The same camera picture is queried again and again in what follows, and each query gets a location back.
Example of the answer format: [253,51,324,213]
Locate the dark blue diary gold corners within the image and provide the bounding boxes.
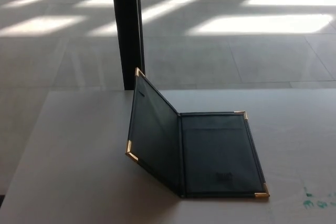
[124,67,271,199]

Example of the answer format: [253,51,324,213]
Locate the black vertical window frame post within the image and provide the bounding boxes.
[110,0,146,91]

